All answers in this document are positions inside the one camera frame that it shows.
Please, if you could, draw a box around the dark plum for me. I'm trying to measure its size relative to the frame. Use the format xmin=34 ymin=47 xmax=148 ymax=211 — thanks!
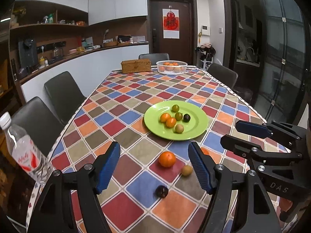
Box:
xmin=155 ymin=185 xmax=169 ymax=198
xmin=183 ymin=114 xmax=191 ymax=123

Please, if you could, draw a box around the clear plastic water bottle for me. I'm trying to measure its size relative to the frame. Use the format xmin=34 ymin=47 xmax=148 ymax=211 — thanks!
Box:
xmin=1 ymin=112 xmax=54 ymax=185

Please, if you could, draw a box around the green small fruit back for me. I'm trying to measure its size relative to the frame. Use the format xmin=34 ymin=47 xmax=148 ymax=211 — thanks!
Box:
xmin=171 ymin=104 xmax=180 ymax=113

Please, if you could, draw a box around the glass sliding door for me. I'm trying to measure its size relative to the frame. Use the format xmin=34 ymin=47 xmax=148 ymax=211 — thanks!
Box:
xmin=255 ymin=0 xmax=309 ymax=123

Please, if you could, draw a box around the orange tangerine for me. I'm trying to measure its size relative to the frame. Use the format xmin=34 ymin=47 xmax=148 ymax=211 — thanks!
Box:
xmin=158 ymin=151 xmax=176 ymax=168
xmin=160 ymin=113 xmax=171 ymax=123
xmin=166 ymin=117 xmax=176 ymax=128
xmin=201 ymin=147 xmax=209 ymax=155

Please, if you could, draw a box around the green plate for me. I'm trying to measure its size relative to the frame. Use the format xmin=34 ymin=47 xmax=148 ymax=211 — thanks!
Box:
xmin=144 ymin=100 xmax=209 ymax=141

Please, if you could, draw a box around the hand holding other gripper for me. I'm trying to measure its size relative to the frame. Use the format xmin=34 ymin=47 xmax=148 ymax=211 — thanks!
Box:
xmin=279 ymin=197 xmax=293 ymax=212

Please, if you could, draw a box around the tan round fruit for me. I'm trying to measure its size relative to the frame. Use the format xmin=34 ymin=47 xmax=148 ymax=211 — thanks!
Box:
xmin=181 ymin=165 xmax=193 ymax=177
xmin=175 ymin=124 xmax=184 ymax=134

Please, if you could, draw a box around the green small fruit front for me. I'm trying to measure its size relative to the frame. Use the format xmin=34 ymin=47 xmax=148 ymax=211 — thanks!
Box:
xmin=175 ymin=112 xmax=183 ymax=120

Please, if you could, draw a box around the green small fruit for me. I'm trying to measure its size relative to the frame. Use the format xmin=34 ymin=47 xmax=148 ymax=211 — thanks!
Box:
xmin=171 ymin=104 xmax=180 ymax=113
xmin=175 ymin=112 xmax=183 ymax=120

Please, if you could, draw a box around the black chair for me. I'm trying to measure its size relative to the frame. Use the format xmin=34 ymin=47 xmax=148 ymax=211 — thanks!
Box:
xmin=207 ymin=63 xmax=238 ymax=89
xmin=44 ymin=71 xmax=86 ymax=125
xmin=12 ymin=96 xmax=64 ymax=156

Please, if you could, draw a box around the woven wicker box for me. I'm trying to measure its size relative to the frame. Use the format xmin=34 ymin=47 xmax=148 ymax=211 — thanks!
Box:
xmin=121 ymin=59 xmax=151 ymax=74

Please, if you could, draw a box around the white wall intercom panel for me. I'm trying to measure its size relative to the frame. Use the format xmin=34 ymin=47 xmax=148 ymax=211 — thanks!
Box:
xmin=200 ymin=25 xmax=210 ymax=36

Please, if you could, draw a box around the dark wooden door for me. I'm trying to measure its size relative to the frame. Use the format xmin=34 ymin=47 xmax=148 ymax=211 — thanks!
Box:
xmin=147 ymin=0 xmax=198 ymax=65

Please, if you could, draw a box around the colourful checkered tablecloth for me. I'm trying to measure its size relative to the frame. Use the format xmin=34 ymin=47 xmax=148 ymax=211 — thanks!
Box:
xmin=25 ymin=65 xmax=290 ymax=233

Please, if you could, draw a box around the white wire fruit basket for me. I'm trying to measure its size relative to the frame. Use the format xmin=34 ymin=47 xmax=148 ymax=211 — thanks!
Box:
xmin=156 ymin=61 xmax=188 ymax=75

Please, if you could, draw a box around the white kitchen counter cabinet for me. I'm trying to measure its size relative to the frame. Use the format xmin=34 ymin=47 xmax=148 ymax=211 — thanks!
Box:
xmin=21 ymin=42 xmax=149 ymax=102

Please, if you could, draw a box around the red and white door poster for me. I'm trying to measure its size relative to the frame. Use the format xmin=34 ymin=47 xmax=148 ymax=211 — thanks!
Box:
xmin=162 ymin=9 xmax=180 ymax=39

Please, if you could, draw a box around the black chair right side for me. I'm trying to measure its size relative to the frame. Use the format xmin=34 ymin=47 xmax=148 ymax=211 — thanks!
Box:
xmin=207 ymin=63 xmax=238 ymax=89

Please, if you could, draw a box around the black chair near left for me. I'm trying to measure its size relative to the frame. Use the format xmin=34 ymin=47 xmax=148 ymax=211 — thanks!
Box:
xmin=12 ymin=96 xmax=64 ymax=156

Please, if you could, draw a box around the black chair table end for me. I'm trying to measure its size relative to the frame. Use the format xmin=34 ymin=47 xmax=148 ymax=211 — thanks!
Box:
xmin=139 ymin=53 xmax=170 ymax=65

